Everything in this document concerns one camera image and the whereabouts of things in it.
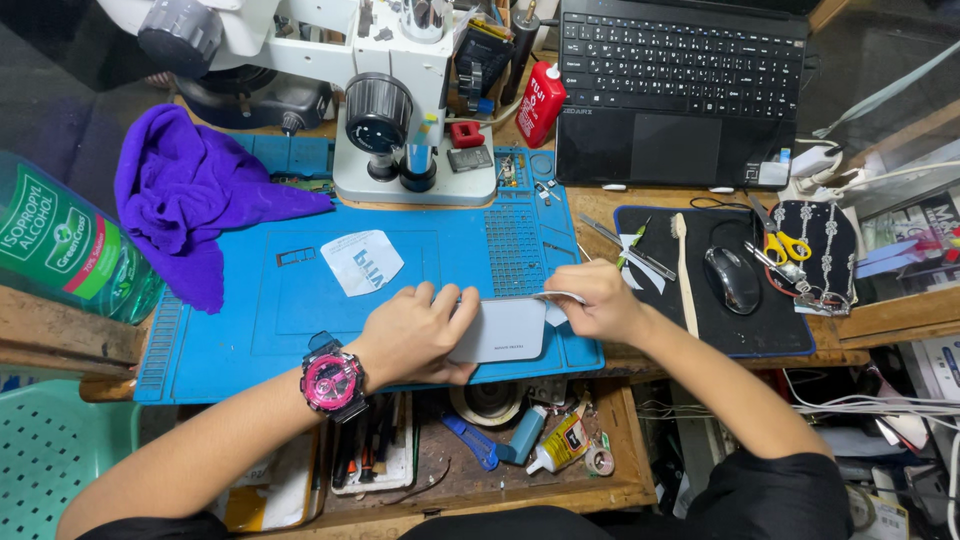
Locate black laptop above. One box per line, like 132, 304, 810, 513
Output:
555, 0, 811, 189

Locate bundle of white cables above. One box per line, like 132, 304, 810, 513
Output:
780, 367, 960, 540

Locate grey smartphone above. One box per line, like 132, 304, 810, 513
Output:
447, 297, 548, 366

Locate green plastic chair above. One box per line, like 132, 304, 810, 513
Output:
0, 378, 142, 540

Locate red plastic squeeze bottle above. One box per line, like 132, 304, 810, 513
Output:
514, 61, 568, 150

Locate blue silicone repair mat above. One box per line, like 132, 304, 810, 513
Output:
134, 132, 606, 406

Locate pink and black wristwatch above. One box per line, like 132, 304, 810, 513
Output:
300, 330, 370, 424

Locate black beaded pouch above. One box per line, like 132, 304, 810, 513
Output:
765, 198, 858, 316

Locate blue utility knife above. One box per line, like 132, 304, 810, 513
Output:
439, 410, 501, 473

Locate clear glue tube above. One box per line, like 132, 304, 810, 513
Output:
525, 408, 592, 476

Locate purple cloth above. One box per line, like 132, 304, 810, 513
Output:
113, 103, 336, 315

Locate white stereo microscope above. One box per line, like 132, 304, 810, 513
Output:
97, 0, 499, 208

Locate black computer mouse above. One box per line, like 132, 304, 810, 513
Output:
703, 246, 762, 316

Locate yellow handled scissors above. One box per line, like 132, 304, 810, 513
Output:
747, 192, 813, 268

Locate large round tape reel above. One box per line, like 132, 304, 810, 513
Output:
450, 381, 526, 428

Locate green handled tool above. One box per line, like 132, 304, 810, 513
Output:
615, 216, 653, 270

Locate metal tweezers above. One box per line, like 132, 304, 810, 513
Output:
577, 213, 678, 283

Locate black mouse pad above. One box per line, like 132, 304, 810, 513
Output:
612, 204, 817, 359

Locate green alcohol bottle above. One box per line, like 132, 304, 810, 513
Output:
0, 150, 165, 326

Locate person's right hand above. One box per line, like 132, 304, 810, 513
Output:
543, 258, 652, 346

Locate small red block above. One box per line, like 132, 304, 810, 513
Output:
450, 120, 486, 150

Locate person's left hand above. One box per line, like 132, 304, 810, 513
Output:
353, 281, 481, 390

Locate clear protective film strip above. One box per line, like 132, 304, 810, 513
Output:
534, 290, 588, 329

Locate tape roll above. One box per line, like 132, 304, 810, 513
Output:
584, 445, 616, 478

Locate white tray of tools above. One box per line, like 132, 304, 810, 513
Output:
330, 391, 417, 496

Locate white charger adapter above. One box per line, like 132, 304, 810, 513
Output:
789, 145, 841, 180

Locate black shirt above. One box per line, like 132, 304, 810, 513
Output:
75, 448, 856, 540

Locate beige toothbrush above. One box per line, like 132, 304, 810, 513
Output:
670, 212, 701, 339

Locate small dark phone battery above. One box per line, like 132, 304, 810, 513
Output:
447, 145, 495, 174

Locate wooden drawer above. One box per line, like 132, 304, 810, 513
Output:
217, 378, 660, 535

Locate white sticker backing sheet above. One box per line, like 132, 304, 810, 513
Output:
319, 229, 406, 298

